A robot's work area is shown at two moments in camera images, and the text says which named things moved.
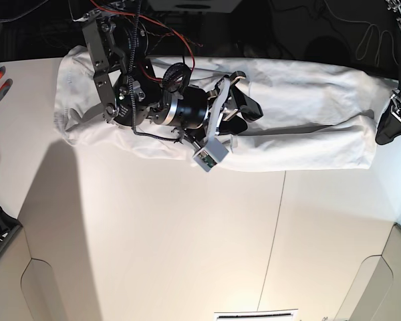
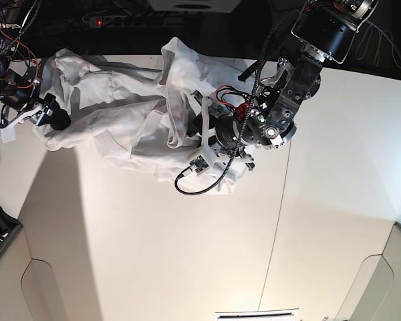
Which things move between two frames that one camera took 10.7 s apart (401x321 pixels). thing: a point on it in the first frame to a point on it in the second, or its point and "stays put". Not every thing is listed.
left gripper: x=209 y=114 to x=60 y=117
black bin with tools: x=1 y=227 stays put
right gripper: x=395 y=120 to x=202 y=124
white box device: x=193 y=7 stays put
